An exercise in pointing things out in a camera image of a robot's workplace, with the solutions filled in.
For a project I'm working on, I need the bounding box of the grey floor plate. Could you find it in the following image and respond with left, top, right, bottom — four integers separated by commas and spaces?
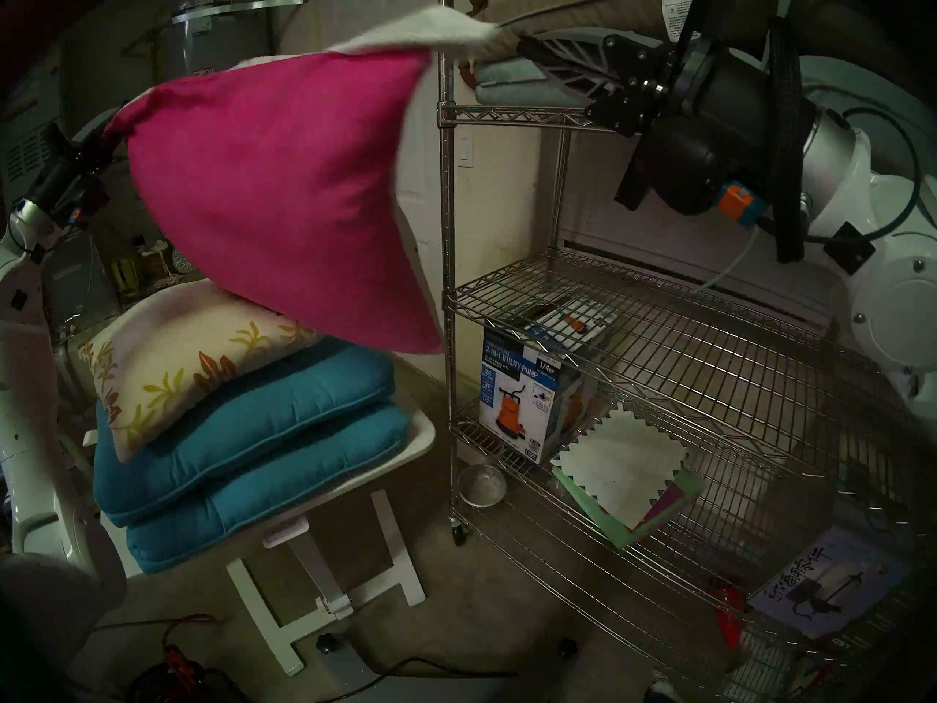
326, 636, 411, 703

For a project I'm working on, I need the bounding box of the teal tufted seat cushion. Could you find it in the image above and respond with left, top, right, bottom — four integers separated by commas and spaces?
94, 338, 397, 528
126, 403, 411, 574

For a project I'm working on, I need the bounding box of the purple paper sheet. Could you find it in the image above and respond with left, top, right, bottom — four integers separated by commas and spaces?
641, 482, 689, 530

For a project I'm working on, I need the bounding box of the brown bench cushion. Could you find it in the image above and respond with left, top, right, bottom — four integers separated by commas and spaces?
498, 0, 937, 80

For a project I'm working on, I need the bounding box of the utility pump cardboard box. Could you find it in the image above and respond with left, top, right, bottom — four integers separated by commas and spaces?
479, 299, 616, 466

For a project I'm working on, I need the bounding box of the metal bowl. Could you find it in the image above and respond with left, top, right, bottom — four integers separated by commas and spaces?
458, 464, 508, 508

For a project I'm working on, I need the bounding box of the grey furnace unit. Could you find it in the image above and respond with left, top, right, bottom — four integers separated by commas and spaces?
0, 64, 56, 197

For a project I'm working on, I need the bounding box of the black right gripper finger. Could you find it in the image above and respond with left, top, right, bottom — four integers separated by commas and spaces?
515, 30, 665, 100

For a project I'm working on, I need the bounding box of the metal heater strap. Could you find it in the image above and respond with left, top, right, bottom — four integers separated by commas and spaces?
121, 0, 312, 58

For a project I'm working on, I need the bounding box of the cream floral leaf cushion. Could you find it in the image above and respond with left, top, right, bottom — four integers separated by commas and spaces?
77, 279, 324, 464

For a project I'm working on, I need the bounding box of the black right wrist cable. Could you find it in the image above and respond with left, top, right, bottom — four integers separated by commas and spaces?
802, 107, 922, 245

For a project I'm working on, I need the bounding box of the green paper sheet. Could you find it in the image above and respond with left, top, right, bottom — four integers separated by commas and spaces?
550, 464, 707, 550

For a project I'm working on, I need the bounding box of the white overbed table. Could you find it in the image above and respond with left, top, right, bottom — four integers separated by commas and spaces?
83, 401, 438, 677

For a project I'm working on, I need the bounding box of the red plastic object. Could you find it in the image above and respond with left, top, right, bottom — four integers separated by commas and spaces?
714, 581, 749, 651

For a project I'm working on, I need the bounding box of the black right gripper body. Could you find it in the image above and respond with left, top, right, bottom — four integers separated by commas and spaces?
584, 34, 815, 228

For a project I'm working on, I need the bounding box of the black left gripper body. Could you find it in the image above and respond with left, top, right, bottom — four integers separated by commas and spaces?
24, 125, 123, 224

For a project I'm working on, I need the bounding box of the red floor cable bundle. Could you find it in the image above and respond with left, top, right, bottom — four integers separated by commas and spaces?
95, 612, 224, 703

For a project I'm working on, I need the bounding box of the white panel door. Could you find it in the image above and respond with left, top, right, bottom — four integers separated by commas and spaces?
322, 0, 455, 384

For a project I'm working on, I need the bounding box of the grey water heater tank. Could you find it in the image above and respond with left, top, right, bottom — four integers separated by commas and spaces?
157, 0, 275, 80

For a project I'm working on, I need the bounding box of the pink splash print cushion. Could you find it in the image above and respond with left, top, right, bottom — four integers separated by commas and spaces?
102, 4, 515, 356

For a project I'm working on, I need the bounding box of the white box with black print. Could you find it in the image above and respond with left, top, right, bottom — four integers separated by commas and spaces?
747, 526, 912, 640

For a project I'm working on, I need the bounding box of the chrome wire shelving rack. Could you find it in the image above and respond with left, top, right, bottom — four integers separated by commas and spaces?
438, 0, 937, 703

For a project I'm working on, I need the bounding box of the pale blue bench cushion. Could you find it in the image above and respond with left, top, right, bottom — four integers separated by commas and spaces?
474, 56, 766, 294

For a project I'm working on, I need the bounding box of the black floor cable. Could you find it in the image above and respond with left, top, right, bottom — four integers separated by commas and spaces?
322, 661, 517, 703

